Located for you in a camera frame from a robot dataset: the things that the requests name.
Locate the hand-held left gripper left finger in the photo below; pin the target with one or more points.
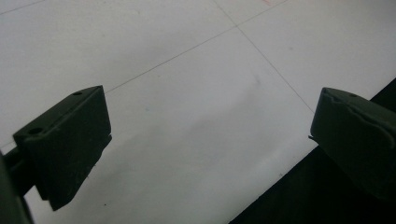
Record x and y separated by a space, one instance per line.
67 149

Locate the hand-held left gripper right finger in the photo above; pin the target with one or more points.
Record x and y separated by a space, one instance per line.
358 143

